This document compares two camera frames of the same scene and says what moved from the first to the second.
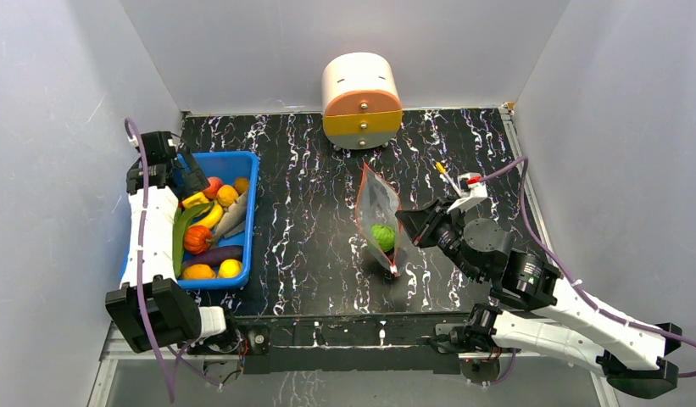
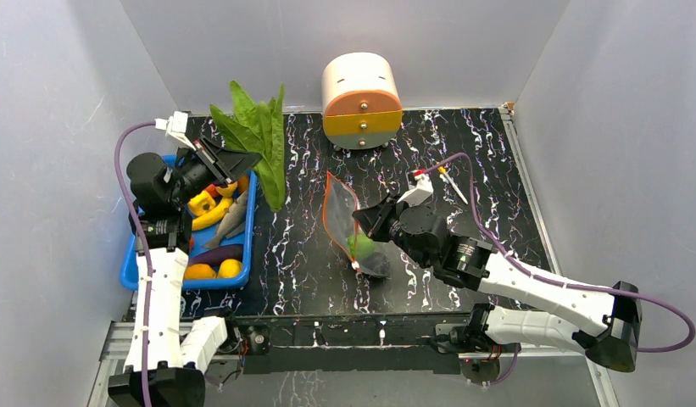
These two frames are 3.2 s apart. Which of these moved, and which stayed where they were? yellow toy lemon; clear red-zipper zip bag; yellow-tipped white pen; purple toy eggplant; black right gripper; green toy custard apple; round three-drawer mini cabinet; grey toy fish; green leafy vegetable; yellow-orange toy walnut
Moved: clear red-zipper zip bag; green toy custard apple; black right gripper; green leafy vegetable
Stayed: purple toy eggplant; round three-drawer mini cabinet; yellow-orange toy walnut; yellow-tipped white pen; yellow toy lemon; grey toy fish
